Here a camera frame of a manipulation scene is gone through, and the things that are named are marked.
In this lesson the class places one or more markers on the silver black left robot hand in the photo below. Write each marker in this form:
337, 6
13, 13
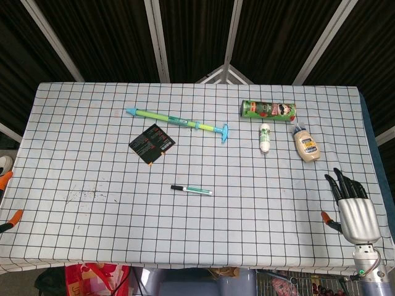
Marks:
6, 179

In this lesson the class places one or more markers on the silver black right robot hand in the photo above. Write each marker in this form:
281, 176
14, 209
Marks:
359, 219

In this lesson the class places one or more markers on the green white marker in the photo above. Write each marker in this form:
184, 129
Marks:
197, 190

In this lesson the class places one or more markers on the black marker cap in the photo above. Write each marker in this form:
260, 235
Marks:
176, 187

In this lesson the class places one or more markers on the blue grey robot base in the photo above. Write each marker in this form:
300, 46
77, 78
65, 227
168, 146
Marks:
191, 283

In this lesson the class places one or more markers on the white shoe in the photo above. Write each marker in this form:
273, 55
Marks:
5, 165

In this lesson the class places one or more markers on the beige mayonnaise squeeze bottle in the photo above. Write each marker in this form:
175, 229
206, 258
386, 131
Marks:
307, 148

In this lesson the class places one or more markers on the black bag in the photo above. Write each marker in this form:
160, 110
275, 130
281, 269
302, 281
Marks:
51, 283

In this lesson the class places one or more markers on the small white bottle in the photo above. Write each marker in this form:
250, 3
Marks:
265, 138

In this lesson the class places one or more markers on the red plastic bag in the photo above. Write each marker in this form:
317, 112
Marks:
92, 279

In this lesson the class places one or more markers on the green chips can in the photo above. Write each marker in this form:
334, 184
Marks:
268, 110

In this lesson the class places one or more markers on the black printed card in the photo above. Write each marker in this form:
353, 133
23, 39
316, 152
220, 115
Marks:
151, 143

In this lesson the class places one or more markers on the white checked tablecloth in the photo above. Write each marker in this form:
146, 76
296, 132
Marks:
197, 222

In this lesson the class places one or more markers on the dark white-framed folding screen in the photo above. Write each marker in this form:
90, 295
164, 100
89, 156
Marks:
108, 37

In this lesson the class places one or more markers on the blue green toy water pump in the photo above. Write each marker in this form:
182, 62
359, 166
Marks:
172, 120

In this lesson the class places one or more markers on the white metal screen foot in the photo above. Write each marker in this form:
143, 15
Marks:
226, 75

